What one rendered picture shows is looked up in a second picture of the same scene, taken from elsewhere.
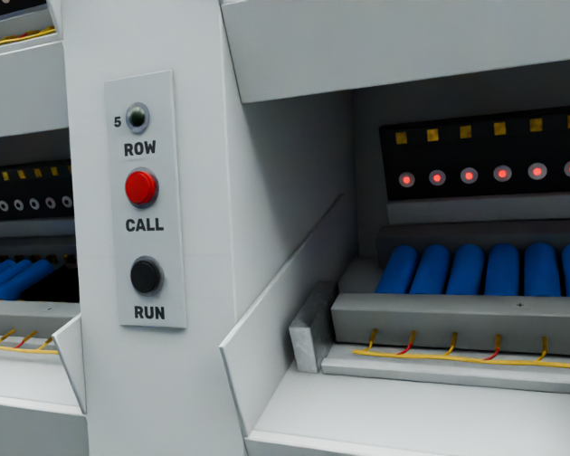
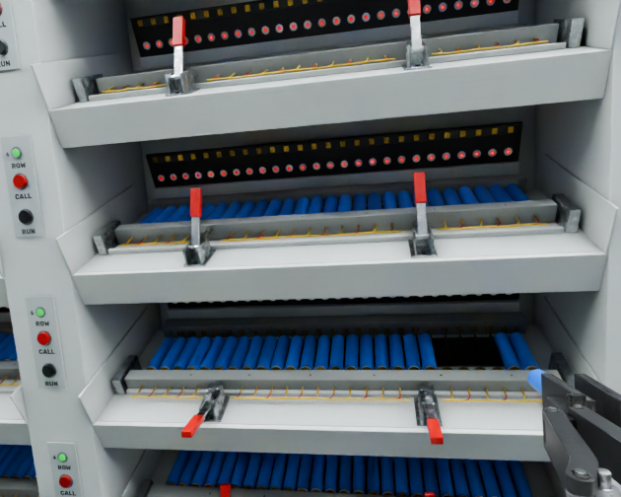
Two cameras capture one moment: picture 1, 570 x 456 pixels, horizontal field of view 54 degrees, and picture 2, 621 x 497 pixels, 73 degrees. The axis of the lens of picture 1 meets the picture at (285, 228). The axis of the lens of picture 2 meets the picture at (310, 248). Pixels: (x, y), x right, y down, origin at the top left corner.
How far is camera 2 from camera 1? 0.54 m
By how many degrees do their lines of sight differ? 16
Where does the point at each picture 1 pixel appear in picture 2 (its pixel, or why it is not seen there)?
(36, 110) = (566, 282)
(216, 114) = not seen: outside the picture
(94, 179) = not seen: outside the picture
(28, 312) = (500, 378)
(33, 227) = (388, 309)
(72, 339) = not seen: hidden behind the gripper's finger
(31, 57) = (581, 259)
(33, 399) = not seen: hidden behind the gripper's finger
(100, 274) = not seen: outside the picture
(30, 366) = (518, 409)
